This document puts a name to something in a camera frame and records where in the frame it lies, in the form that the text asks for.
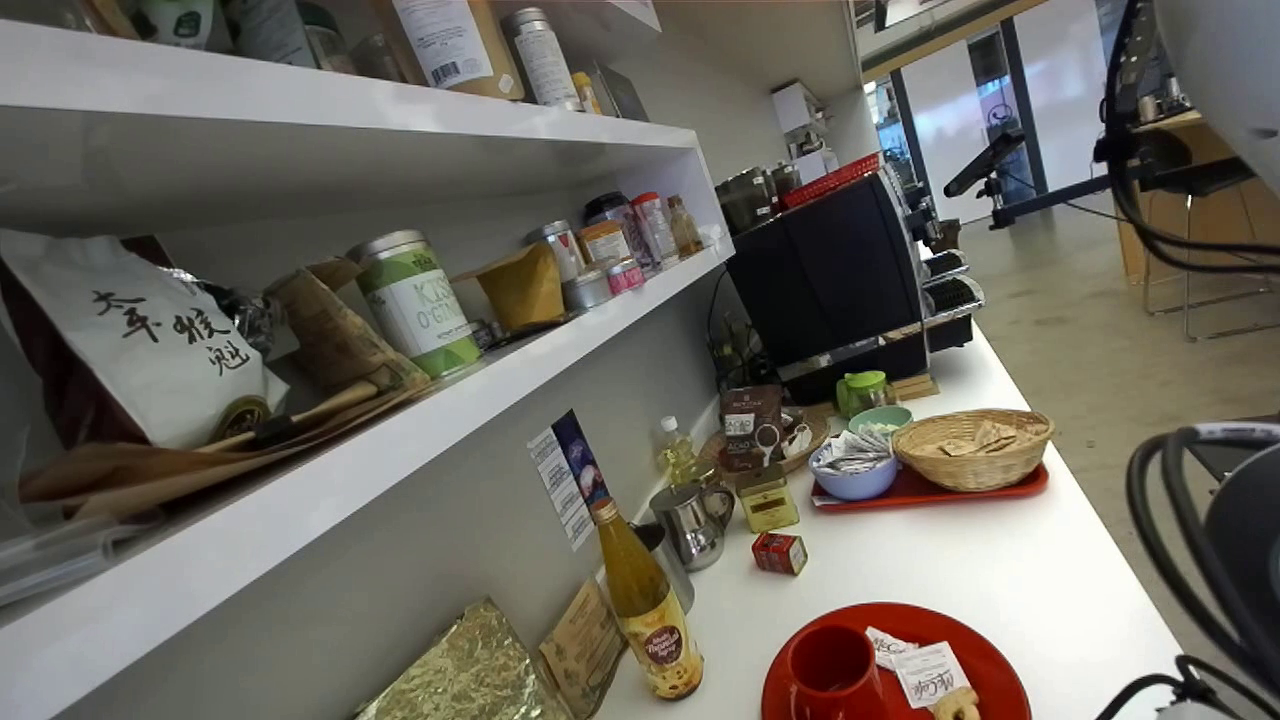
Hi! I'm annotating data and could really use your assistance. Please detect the gold foil packet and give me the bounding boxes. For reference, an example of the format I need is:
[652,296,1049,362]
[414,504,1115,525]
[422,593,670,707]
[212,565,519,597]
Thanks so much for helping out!
[358,598,571,720]

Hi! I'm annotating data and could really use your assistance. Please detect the blue white bowl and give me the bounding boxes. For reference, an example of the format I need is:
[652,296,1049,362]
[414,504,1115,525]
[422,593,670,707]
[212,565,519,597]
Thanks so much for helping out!
[807,426,901,501]

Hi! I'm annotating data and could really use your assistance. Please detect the red lid jar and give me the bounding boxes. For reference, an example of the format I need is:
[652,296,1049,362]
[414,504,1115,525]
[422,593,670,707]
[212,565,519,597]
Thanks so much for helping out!
[634,190,680,266]

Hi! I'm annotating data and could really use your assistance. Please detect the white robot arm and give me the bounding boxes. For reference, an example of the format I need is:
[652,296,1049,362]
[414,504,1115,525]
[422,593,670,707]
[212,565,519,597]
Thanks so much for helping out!
[1101,0,1280,720]

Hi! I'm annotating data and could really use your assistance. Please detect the green white tea tin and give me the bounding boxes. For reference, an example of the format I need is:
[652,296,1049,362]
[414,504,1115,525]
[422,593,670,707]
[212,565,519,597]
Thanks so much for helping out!
[354,229,481,380]

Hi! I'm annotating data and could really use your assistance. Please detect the black camera tripod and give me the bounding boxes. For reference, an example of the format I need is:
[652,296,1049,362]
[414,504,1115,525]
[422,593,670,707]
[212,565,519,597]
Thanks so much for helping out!
[944,126,1111,229]

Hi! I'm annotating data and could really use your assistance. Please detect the white wall shelf unit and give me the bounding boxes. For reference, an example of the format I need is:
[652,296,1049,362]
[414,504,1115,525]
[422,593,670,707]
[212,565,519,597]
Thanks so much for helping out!
[0,18,727,720]

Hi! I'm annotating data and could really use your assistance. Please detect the brown paper bag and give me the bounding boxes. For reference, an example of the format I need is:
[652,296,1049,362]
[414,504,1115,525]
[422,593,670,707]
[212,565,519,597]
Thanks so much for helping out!
[481,245,566,334]

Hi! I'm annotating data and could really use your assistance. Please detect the small red can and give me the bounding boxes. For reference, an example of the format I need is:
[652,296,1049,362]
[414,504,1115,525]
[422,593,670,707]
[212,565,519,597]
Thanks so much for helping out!
[754,531,807,575]

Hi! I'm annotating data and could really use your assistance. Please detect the white bag chinese writing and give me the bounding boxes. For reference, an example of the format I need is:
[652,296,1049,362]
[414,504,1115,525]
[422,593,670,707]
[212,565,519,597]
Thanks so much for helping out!
[0,229,287,447]

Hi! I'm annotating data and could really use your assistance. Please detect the black coffee machine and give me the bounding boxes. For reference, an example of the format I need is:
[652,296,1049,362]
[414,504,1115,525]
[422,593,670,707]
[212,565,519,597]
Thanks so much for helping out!
[727,167,981,405]

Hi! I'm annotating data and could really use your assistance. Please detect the red round tray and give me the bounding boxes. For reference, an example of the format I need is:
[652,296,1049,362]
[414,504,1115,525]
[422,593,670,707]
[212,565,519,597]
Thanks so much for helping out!
[762,598,1034,720]

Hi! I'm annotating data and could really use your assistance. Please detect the woven basket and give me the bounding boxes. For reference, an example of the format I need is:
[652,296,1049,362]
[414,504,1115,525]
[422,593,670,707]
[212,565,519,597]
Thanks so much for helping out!
[892,408,1055,490]

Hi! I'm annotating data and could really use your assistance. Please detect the amber glass bottle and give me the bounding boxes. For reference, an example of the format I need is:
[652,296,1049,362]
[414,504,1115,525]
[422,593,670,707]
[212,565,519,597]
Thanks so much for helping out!
[593,504,704,698]

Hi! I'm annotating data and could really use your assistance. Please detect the yellow oil bottle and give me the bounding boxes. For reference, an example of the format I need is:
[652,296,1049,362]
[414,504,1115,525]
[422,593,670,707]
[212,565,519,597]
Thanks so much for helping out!
[652,416,699,485]

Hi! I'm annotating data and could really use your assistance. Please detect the red cup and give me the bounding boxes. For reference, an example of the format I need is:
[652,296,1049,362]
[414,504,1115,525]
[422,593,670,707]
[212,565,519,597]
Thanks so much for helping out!
[790,625,881,720]

